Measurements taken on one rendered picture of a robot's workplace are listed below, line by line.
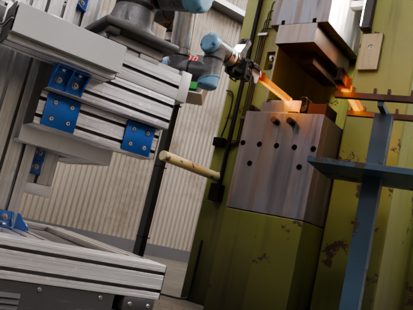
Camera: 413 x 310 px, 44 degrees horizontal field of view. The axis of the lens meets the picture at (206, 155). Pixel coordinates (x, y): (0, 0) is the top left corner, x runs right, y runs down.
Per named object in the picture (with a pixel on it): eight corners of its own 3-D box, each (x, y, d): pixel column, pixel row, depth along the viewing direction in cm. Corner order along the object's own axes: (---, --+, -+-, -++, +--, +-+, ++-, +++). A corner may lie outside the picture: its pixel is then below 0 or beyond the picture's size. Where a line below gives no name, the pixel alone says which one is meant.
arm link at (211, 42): (195, 53, 182) (201, 31, 183) (212, 65, 190) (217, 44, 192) (213, 52, 177) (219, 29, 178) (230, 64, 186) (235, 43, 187)
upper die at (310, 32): (314, 42, 229) (318, 22, 231) (275, 43, 241) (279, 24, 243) (346, 77, 262) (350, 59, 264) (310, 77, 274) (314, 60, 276)
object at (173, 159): (165, 161, 220) (168, 149, 221) (156, 160, 223) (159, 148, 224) (220, 182, 254) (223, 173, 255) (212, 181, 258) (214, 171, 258)
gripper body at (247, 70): (235, 83, 203) (219, 71, 194) (240, 63, 204) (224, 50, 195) (252, 83, 198) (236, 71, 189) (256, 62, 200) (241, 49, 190)
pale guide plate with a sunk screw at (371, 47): (376, 69, 222) (383, 32, 224) (356, 69, 227) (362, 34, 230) (378, 71, 223) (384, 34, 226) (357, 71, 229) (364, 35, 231)
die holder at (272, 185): (303, 220, 204) (324, 114, 210) (225, 206, 227) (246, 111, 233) (351, 238, 248) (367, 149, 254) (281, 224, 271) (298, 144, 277)
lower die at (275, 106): (298, 117, 224) (302, 98, 225) (259, 115, 236) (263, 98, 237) (334, 143, 257) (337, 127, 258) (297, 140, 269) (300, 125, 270)
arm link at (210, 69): (190, 88, 188) (196, 61, 189) (219, 93, 185) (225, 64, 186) (184, 81, 180) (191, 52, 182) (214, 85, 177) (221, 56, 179)
